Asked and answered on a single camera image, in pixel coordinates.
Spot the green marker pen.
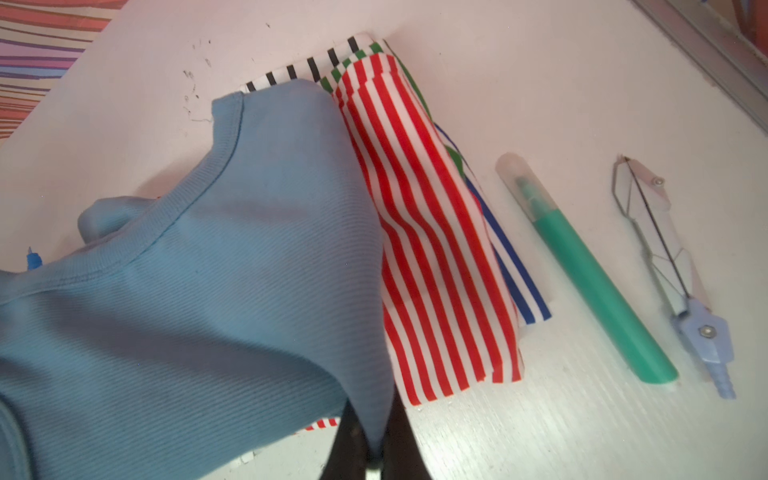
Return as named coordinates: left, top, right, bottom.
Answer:
left=495, top=153, right=679, bottom=385

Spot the red white striped shirt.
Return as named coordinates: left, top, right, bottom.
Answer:
left=329, top=56, right=524, bottom=406

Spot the black white striped tank top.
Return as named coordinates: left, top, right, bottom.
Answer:
left=239, top=33, right=372, bottom=93

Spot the clear vacuum bag blue zipper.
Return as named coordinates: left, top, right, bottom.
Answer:
left=26, top=247, right=43, bottom=271

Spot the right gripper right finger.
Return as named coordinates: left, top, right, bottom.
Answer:
left=380, top=391, right=432, bottom=480

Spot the light blue tank top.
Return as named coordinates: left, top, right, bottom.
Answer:
left=1, top=80, right=395, bottom=479

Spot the blue white striped shirt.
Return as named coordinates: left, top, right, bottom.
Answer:
left=435, top=124, right=552, bottom=325

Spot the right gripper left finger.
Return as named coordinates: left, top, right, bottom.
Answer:
left=319, top=402, right=368, bottom=480

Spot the green white striped shirt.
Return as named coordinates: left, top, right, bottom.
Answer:
left=315, top=41, right=466, bottom=179

